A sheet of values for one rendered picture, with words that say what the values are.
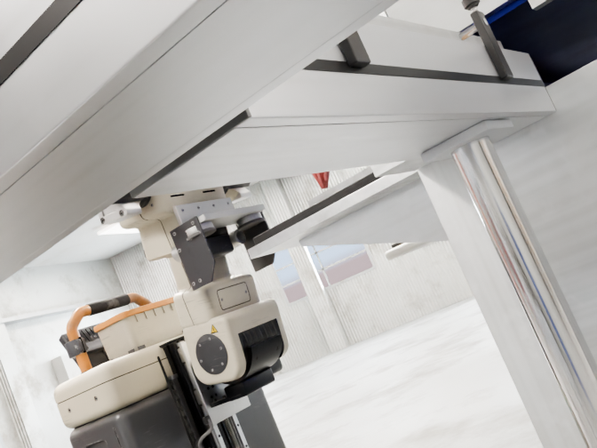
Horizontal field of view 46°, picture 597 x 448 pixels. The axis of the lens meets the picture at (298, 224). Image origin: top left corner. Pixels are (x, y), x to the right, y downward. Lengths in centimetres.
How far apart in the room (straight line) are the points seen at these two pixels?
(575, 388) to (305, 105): 52
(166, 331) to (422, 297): 1000
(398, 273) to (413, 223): 1071
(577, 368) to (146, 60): 68
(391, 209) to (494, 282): 26
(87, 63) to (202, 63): 5
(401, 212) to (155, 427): 95
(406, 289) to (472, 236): 1086
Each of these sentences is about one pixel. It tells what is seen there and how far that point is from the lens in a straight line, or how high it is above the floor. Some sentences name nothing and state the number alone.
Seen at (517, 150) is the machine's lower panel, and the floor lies 82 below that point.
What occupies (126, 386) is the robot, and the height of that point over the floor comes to 74.
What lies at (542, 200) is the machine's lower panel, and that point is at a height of 74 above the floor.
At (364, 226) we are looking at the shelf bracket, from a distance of 132.
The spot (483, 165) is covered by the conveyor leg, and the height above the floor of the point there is 80.
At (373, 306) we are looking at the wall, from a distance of 1213.
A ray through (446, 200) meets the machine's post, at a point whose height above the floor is 80.
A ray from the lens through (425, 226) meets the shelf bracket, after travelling 126.
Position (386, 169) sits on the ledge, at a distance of 102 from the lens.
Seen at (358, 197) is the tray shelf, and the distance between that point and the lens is 122.
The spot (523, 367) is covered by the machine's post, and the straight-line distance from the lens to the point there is 115.
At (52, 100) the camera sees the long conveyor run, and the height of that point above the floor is 85.
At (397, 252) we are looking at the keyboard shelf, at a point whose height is 79.
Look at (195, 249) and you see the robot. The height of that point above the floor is 97.
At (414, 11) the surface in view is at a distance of 116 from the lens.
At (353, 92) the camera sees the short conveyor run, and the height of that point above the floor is 86.
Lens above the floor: 71
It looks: 7 degrees up
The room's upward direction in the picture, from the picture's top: 23 degrees counter-clockwise
